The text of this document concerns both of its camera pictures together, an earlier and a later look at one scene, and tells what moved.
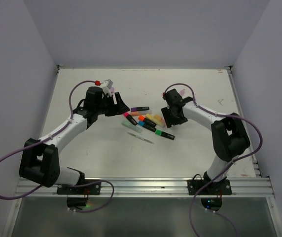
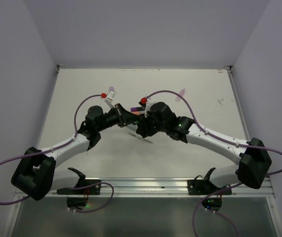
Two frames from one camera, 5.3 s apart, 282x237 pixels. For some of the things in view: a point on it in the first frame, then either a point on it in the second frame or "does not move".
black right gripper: [169, 120] to [143, 128]
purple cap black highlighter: [134, 109] does not move
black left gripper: [116, 109] to [123, 116]
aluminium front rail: [156, 187] does not move
